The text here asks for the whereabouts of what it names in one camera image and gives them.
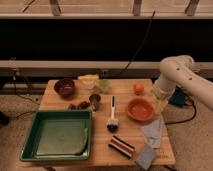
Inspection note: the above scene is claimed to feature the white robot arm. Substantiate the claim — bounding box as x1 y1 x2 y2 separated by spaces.
153 55 213 111

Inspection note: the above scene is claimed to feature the orange red bowl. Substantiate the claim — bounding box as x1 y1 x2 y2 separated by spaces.
126 98 154 121

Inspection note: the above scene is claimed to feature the dark maroon bowl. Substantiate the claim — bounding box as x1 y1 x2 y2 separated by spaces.
54 78 75 98

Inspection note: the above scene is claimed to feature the blue power box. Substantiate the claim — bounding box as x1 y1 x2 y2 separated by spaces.
169 91 186 107

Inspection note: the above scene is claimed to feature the small orange ball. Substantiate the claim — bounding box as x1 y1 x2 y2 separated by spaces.
133 83 144 95

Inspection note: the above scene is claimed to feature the grey blue cloth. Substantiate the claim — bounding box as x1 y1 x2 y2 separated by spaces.
140 118 164 149

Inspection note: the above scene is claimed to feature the blue sponge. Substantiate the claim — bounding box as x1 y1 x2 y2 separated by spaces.
135 145 156 170

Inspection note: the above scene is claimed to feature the striped brown white block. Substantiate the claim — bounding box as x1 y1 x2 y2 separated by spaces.
108 135 135 159

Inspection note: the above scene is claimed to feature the light green cup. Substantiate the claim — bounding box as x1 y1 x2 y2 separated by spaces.
99 79 109 93

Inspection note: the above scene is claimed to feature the metal cup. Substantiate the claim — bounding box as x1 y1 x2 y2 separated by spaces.
89 94 101 111

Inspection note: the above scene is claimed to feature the pale yellow container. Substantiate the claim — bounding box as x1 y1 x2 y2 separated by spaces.
78 74 99 90

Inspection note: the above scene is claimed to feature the dark brown food piece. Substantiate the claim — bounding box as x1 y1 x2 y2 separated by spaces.
68 101 90 110

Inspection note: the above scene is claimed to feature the green plastic tray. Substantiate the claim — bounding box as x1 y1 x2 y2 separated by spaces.
20 110 92 162

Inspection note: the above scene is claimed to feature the black floor cable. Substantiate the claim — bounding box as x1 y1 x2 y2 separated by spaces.
164 87 198 126

